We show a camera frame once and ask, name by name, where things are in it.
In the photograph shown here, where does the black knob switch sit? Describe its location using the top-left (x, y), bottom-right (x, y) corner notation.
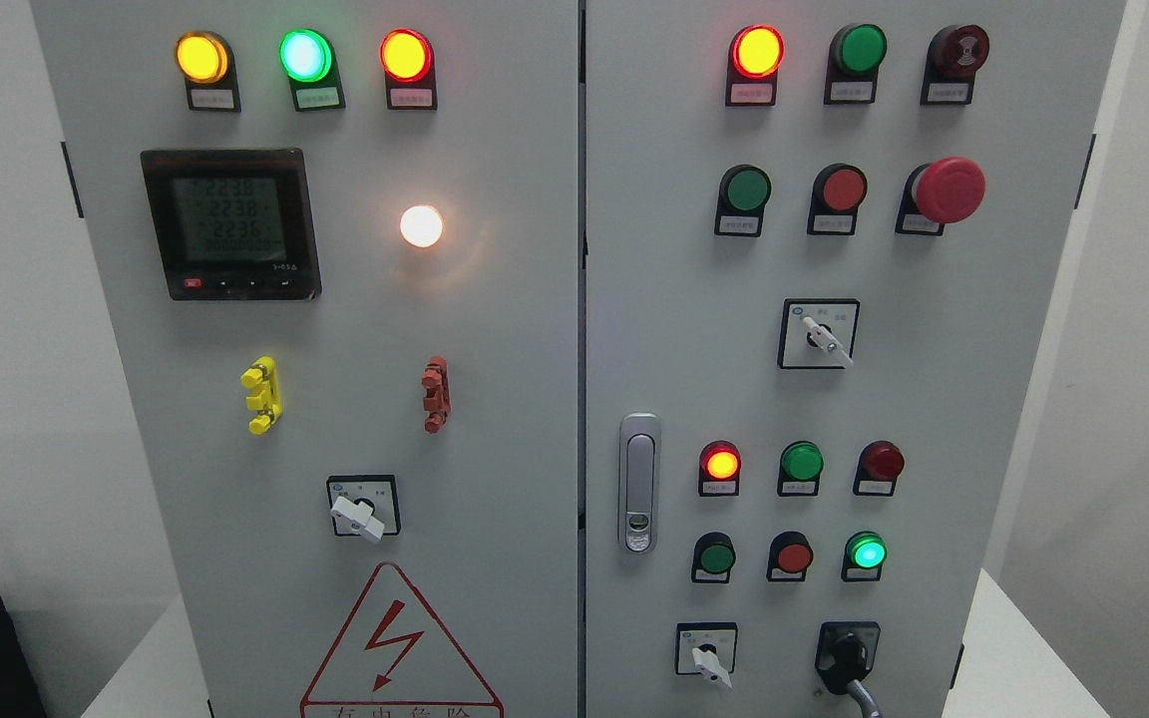
top-left (815, 622), bottom-right (881, 695)

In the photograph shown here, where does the red terminal connector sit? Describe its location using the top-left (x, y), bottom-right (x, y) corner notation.
top-left (421, 355), bottom-right (452, 435)

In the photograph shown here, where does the red indicator light middle left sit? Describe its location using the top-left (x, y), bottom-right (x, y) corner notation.
top-left (697, 440), bottom-right (742, 497)

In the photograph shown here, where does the white lit indicator lamp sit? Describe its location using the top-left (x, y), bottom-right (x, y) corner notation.
top-left (398, 204), bottom-right (444, 248)

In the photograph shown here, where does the green push button lower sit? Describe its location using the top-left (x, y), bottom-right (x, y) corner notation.
top-left (691, 532), bottom-right (737, 582)

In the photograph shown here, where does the green push button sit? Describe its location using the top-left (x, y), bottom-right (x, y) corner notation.
top-left (714, 164), bottom-right (772, 237)
top-left (691, 532), bottom-right (737, 582)

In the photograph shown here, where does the green push button upper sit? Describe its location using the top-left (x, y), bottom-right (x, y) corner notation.
top-left (714, 164), bottom-right (772, 237)

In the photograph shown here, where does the green indicator light middle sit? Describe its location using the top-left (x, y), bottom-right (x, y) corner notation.
top-left (778, 441), bottom-right (825, 497)

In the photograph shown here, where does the grey left cabinet door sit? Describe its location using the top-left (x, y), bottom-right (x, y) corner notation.
top-left (32, 1), bottom-right (579, 717)

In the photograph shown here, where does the grey cabinet door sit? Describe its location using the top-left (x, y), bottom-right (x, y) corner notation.
top-left (32, 1), bottom-right (579, 717)
top-left (584, 1), bottom-right (1125, 717)

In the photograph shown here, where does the grey right cabinet door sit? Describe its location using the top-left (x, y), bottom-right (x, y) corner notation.
top-left (584, 1), bottom-right (1125, 717)

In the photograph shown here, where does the red push button lower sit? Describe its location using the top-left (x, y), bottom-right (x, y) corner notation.
top-left (766, 531), bottom-right (815, 582)

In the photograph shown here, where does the red push button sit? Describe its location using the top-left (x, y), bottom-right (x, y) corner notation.
top-left (766, 531), bottom-right (815, 582)
top-left (807, 163), bottom-right (867, 236)

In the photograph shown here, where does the yellow terminal connector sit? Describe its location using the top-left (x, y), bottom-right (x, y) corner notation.
top-left (240, 355), bottom-right (283, 437)

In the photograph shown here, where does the red push button upper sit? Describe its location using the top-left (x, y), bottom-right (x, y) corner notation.
top-left (807, 163), bottom-right (867, 236)

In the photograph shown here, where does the red indicator light middle right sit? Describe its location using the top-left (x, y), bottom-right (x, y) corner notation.
top-left (853, 440), bottom-right (907, 497)

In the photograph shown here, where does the red indicator light left door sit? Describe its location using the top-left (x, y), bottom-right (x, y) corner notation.
top-left (379, 28), bottom-right (438, 111)

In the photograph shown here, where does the red indicator light door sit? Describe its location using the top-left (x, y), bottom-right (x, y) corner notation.
top-left (379, 28), bottom-right (438, 111)
top-left (725, 24), bottom-right (785, 108)

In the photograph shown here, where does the green lamp button lower right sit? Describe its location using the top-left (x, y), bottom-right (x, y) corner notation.
top-left (842, 531), bottom-right (888, 582)

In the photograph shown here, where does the red triangle warning sticker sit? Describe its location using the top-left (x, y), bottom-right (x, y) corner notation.
top-left (299, 559), bottom-right (506, 717)

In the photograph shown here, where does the red indicator light right door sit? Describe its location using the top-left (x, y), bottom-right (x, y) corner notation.
top-left (725, 24), bottom-right (785, 108)

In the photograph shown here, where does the black digital power meter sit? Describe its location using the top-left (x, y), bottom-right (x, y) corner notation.
top-left (141, 149), bottom-right (322, 301)

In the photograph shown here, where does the green lit indicator light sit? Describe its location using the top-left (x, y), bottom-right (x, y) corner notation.
top-left (279, 28), bottom-right (346, 111)

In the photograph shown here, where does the red emergency stop button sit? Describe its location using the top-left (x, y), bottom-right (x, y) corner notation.
top-left (895, 156), bottom-right (986, 236)

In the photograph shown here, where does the green indicator light top right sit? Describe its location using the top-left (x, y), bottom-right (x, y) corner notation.
top-left (824, 23), bottom-right (889, 106)

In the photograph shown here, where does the yellow indicator light top left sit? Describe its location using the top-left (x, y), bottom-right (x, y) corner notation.
top-left (175, 29), bottom-right (241, 113)

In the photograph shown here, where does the dark red buzzer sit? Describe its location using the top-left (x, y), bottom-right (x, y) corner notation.
top-left (920, 24), bottom-right (990, 106)

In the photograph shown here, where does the silver door latch handle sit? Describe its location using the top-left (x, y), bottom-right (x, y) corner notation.
top-left (618, 414), bottom-right (661, 553)

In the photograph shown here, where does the white selector switch upper right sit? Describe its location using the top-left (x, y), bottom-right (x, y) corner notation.
top-left (778, 298), bottom-right (861, 371)

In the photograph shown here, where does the white selector switch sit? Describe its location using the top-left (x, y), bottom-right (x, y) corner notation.
top-left (674, 622), bottom-right (738, 690)
top-left (778, 298), bottom-right (861, 371)

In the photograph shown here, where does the white selector switch left door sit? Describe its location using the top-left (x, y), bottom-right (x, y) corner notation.
top-left (325, 474), bottom-right (402, 542)

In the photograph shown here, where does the white selector switch bottom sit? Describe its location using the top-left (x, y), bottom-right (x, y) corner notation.
top-left (674, 622), bottom-right (738, 690)

